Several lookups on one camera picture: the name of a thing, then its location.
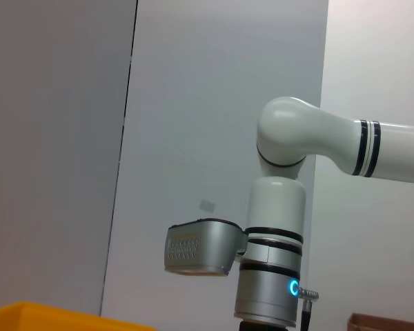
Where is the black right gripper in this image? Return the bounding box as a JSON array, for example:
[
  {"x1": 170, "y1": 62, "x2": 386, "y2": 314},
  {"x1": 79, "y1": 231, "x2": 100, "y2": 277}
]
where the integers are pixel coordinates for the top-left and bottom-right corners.
[{"x1": 239, "y1": 319, "x2": 297, "y2": 331}]

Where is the brown cardboard box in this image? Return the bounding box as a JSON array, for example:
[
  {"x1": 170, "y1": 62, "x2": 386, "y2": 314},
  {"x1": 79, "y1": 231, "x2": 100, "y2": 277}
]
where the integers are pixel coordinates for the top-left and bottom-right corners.
[{"x1": 346, "y1": 312, "x2": 414, "y2": 331}]

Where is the yellow plastic bin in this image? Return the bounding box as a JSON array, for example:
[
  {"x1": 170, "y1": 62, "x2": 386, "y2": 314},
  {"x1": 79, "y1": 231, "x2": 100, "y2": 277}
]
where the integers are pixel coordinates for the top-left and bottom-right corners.
[{"x1": 0, "y1": 300, "x2": 157, "y2": 331}]

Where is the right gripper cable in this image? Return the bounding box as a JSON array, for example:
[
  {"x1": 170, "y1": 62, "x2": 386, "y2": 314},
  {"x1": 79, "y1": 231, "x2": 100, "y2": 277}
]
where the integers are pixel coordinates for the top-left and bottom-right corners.
[{"x1": 297, "y1": 288, "x2": 321, "y2": 331}]

